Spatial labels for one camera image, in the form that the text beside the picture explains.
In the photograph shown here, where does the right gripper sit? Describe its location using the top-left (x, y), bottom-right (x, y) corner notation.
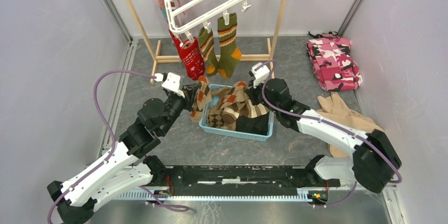
top-left (245, 76), bottom-right (279, 114)

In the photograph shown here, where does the beige argyle sock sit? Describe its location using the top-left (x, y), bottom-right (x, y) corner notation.
top-left (207, 81), bottom-right (248, 130)
top-left (190, 76), bottom-right (212, 123)

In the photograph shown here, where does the green striped sock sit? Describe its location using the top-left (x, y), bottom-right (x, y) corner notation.
top-left (217, 13), bottom-right (242, 78)
top-left (198, 27), bottom-right (218, 77)

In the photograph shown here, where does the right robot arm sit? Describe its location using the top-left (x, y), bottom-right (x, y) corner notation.
top-left (246, 60), bottom-right (403, 193)

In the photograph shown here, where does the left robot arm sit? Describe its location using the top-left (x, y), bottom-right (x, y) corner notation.
top-left (46, 71), bottom-right (199, 223)

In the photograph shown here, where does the red snowflake sock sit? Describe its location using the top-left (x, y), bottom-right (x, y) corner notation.
top-left (178, 38), bottom-right (206, 80)

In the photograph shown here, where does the light blue plastic basket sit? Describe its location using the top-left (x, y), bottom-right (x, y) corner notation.
top-left (199, 97), bottom-right (274, 142)

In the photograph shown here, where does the black garment in basket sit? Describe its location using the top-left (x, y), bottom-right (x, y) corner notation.
top-left (236, 114), bottom-right (269, 135)

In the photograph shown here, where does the pink camouflage bag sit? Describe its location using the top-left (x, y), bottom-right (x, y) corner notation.
top-left (306, 31), bottom-right (363, 92)

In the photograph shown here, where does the beige cloth on floor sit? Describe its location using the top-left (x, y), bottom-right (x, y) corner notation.
top-left (316, 91), bottom-right (385, 159)

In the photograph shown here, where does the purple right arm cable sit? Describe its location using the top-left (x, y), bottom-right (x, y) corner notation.
top-left (253, 59), bottom-right (403, 208)

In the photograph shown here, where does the wooden rack frame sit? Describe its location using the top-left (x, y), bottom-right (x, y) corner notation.
top-left (111, 0), bottom-right (294, 85)

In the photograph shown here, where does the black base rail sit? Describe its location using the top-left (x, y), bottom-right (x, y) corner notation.
top-left (146, 165), bottom-right (341, 197)

